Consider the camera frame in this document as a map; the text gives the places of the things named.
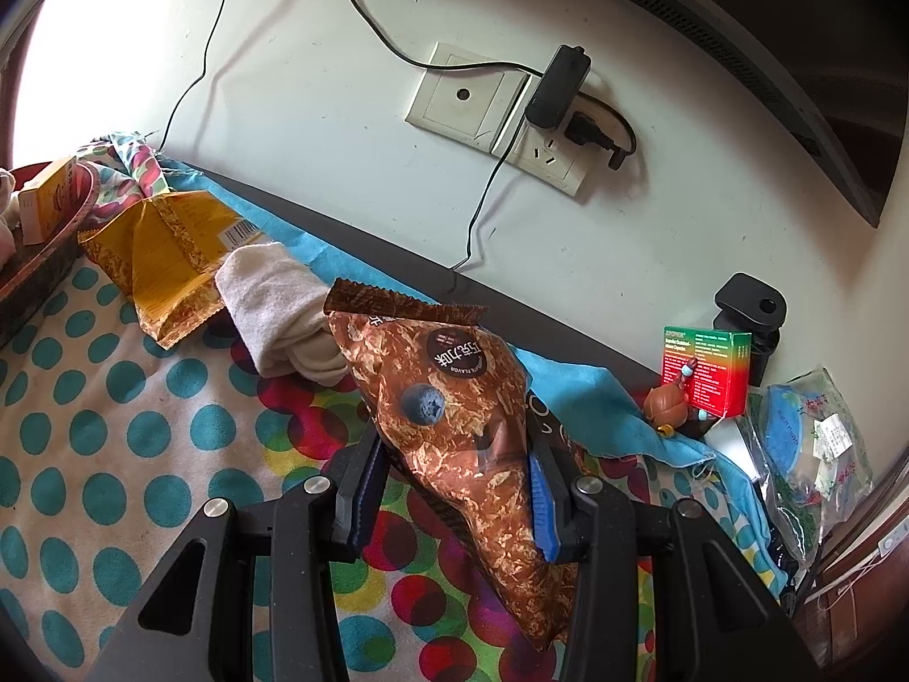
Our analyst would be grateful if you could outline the black power adapter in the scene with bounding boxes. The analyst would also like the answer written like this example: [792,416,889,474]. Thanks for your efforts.
[526,44,592,129]

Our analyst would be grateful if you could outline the floral cloth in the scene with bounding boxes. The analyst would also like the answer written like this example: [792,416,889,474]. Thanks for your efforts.
[74,131,175,224]

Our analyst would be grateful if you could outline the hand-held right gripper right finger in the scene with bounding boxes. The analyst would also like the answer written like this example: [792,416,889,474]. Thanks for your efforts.
[529,433,818,682]

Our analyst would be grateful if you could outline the rolled white socks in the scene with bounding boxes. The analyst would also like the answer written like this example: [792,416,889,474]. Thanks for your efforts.
[215,242,352,386]

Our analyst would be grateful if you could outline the yellow snack bag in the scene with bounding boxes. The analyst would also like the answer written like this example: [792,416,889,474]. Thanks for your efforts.
[78,190,267,351]

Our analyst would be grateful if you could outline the black cable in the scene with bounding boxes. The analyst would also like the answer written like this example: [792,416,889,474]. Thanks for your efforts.
[451,124,530,272]
[157,0,246,150]
[342,0,548,76]

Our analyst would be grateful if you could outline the grey flat card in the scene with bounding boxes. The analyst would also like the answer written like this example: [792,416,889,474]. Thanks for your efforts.
[703,418,764,484]

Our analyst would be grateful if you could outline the black plug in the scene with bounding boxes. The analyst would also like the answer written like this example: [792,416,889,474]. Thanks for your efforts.
[564,95,638,172]

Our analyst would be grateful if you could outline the black clamp mount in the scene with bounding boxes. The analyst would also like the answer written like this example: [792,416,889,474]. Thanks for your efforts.
[714,272,789,381]

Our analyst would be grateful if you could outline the tall yellow carton box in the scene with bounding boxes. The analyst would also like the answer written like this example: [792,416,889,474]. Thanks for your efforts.
[19,158,97,246]

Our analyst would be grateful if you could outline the brown snack bag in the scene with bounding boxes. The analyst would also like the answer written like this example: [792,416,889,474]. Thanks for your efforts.
[324,278,587,652]

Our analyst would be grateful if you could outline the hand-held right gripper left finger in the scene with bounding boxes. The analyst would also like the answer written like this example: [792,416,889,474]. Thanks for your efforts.
[89,430,391,682]

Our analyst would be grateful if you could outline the green and red box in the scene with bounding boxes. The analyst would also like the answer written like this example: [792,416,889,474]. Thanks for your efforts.
[660,325,752,419]

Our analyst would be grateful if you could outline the white power outlet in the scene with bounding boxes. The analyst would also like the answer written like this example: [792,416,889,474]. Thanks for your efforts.
[490,71,610,198]

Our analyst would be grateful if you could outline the polka dot blanket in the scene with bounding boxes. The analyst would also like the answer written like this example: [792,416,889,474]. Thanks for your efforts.
[0,156,782,682]

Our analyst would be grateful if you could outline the white wall plate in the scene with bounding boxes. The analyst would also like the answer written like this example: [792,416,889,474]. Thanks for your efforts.
[405,43,532,153]

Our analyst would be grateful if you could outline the red basket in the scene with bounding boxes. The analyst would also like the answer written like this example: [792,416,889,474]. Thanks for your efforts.
[0,162,102,349]

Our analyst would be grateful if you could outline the blue cloth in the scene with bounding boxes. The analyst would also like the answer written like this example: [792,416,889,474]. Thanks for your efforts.
[166,170,775,576]

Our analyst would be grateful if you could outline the brown toy figure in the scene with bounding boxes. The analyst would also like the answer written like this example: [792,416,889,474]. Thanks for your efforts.
[644,362,700,436]

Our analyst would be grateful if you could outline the clear plastic bag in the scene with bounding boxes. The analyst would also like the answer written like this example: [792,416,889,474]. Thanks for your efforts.
[745,367,873,562]

